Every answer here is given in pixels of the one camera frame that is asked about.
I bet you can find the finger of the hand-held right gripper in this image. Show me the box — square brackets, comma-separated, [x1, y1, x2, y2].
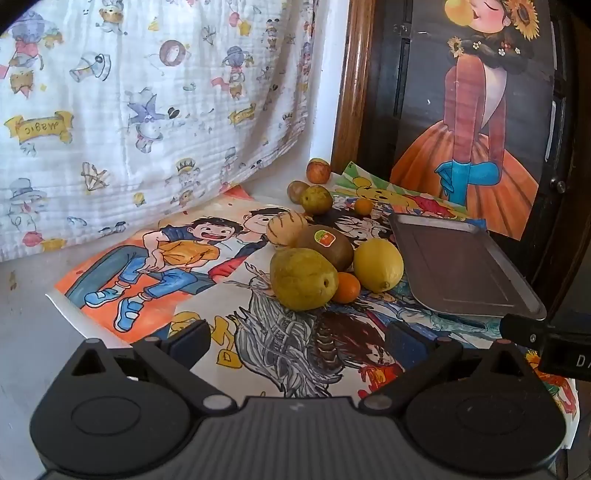
[500, 314, 550, 348]

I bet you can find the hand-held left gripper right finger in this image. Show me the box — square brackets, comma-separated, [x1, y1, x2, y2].
[359, 323, 539, 414]

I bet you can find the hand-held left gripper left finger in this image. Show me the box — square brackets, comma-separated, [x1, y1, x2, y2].
[62, 320, 237, 414]

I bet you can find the yellow lemon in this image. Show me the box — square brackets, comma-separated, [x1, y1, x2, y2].
[353, 237, 405, 294]

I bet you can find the metal tray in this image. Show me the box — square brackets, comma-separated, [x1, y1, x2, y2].
[388, 212, 548, 320]

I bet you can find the large green pear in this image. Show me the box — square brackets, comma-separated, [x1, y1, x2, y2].
[269, 248, 340, 311]

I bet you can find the orange floral poster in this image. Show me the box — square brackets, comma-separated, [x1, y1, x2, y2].
[522, 348, 581, 422]

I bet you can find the cartoon boys poster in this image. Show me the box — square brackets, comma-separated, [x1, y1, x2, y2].
[54, 185, 289, 348]

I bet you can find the grey monster drawing poster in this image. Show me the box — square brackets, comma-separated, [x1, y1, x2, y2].
[168, 264, 407, 398]

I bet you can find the brown kiwi with sticker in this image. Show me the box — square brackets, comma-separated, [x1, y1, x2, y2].
[295, 224, 355, 273]

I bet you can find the yellow bear poster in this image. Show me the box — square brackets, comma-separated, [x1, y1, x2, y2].
[335, 161, 488, 232]

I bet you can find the striped tan round fruit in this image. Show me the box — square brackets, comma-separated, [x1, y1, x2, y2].
[267, 210, 309, 248]

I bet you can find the small green pear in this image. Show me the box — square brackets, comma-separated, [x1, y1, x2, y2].
[300, 185, 334, 215]

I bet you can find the small brown kiwi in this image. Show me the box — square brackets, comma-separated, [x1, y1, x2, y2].
[287, 180, 311, 204]

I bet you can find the red yellow apple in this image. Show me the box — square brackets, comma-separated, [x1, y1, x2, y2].
[307, 158, 332, 183]

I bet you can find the white cartoon printed blanket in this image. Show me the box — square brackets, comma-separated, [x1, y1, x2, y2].
[0, 0, 320, 262]

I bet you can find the dark door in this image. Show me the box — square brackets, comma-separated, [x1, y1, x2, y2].
[365, 0, 591, 298]

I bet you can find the orange dress girl wall poster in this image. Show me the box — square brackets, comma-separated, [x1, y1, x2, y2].
[390, 0, 555, 241]

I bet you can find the brown wooden door frame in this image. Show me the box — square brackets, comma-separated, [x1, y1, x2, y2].
[330, 0, 376, 172]

